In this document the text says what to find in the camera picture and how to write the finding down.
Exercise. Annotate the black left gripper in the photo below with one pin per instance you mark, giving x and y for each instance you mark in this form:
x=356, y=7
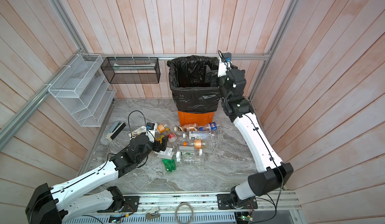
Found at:
x=158, y=147

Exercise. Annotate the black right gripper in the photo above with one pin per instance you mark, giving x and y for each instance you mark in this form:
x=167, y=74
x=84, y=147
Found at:
x=213, y=77

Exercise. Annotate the white label bottle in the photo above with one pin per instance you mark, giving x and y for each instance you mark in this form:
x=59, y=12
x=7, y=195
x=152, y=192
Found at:
x=167, y=154

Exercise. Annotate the crushed green bottle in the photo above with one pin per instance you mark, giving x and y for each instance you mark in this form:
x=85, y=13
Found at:
x=169, y=164

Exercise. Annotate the white cap clear bottle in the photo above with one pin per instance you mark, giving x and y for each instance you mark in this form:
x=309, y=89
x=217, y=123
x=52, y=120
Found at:
x=190, y=157

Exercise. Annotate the orange label clear bottle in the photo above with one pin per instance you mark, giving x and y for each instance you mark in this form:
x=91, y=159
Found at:
x=198, y=144

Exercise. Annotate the yellow orange juice bottle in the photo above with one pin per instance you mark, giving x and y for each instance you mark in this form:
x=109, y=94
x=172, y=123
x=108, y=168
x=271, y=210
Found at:
x=162, y=139

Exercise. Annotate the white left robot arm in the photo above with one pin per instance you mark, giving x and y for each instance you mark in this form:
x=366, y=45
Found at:
x=63, y=202

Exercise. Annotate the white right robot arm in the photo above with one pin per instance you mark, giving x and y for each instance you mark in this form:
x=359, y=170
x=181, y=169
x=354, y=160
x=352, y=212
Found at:
x=272, y=172

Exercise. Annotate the orange trash bin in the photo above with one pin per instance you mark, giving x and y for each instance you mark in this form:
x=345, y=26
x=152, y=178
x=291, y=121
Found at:
x=191, y=118

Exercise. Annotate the orange cap clear bottle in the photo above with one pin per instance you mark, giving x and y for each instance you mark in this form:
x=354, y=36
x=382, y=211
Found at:
x=161, y=128

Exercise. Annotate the black trash bag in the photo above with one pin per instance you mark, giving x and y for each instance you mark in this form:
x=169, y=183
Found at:
x=187, y=80

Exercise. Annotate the small brown tea bottle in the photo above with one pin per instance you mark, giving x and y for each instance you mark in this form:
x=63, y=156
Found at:
x=187, y=127

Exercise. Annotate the clear long label bottle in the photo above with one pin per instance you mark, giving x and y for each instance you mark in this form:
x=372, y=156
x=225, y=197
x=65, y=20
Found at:
x=198, y=135

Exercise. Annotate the white stapler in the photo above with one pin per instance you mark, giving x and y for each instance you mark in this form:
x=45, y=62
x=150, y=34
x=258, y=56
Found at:
x=115, y=129

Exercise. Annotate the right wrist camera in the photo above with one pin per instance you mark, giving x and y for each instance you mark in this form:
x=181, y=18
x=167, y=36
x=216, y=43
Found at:
x=224, y=63

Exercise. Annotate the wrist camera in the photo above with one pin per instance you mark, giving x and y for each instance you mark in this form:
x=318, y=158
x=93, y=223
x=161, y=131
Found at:
x=224, y=63
x=151, y=130

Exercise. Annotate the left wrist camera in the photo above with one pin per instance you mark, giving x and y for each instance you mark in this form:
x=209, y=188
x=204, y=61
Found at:
x=151, y=130

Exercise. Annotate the black wire mesh basket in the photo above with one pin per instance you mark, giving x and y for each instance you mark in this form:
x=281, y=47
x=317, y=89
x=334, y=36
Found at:
x=128, y=70

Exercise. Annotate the white wire mesh shelf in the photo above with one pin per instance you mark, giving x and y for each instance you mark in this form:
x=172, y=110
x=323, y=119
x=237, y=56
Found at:
x=84, y=93

